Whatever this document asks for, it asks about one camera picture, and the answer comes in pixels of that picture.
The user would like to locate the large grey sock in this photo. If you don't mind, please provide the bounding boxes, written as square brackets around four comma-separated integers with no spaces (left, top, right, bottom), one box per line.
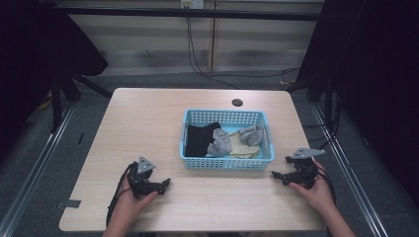
[206,127,233,158]

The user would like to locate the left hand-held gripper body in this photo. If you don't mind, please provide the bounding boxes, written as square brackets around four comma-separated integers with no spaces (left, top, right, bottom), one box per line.
[126,156,165,199]

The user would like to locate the white wall power outlet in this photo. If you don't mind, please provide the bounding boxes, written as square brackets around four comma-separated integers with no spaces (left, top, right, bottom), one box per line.
[180,0,206,10]

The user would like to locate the black wall cable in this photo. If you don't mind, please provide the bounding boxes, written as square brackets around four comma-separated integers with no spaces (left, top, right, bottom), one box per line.
[185,16,301,91]

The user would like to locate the metal floor rail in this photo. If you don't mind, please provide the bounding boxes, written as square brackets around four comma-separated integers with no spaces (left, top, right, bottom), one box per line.
[309,102,391,237]
[0,104,76,237]

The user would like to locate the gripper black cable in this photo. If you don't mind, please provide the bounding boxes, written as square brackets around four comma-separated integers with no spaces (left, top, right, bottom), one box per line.
[315,165,338,205]
[105,161,138,229]

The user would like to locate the yellow floor cable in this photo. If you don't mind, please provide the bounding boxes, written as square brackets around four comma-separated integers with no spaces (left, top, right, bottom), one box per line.
[37,91,54,112]

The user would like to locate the person's right hand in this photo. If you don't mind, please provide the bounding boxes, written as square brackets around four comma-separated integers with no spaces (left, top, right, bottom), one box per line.
[289,160,336,215]

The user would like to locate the person's left hand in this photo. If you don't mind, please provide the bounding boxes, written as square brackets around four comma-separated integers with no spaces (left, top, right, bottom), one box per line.
[116,179,160,216]

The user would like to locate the small grey sock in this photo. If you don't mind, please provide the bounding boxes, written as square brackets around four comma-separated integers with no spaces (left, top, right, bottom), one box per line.
[236,123,265,147]

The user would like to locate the grey tape piece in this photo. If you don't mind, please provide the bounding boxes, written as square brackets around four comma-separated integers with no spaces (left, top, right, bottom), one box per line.
[54,198,82,210]

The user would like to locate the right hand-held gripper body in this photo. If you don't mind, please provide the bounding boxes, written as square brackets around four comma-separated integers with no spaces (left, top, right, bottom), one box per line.
[285,147,326,191]

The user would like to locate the light blue plastic basket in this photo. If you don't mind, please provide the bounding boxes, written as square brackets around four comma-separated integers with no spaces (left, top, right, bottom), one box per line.
[179,109,277,172]

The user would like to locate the dark curtain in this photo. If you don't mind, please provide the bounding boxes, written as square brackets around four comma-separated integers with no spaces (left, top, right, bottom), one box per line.
[0,0,110,162]
[295,0,419,201]

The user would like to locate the black horizontal metal bar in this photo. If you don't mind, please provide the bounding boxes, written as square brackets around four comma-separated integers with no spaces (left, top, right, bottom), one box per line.
[53,5,321,23]

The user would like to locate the black floor cables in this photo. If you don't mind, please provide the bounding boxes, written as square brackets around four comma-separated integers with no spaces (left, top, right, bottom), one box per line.
[301,90,342,151]

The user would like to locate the pale yellow sock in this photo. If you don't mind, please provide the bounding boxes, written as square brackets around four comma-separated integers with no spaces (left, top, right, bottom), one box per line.
[228,130,262,160]

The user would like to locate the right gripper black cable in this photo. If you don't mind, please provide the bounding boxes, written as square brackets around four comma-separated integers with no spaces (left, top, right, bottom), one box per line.
[315,165,338,205]

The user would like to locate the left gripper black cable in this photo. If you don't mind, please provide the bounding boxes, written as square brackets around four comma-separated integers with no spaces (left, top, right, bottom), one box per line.
[105,161,138,229]

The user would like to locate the black sock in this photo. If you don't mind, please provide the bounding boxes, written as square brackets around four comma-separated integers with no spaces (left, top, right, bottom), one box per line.
[184,121,222,158]

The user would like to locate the black metal stand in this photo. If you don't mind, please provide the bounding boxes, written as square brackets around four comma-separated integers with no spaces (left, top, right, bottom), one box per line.
[48,70,114,134]
[284,73,335,129]

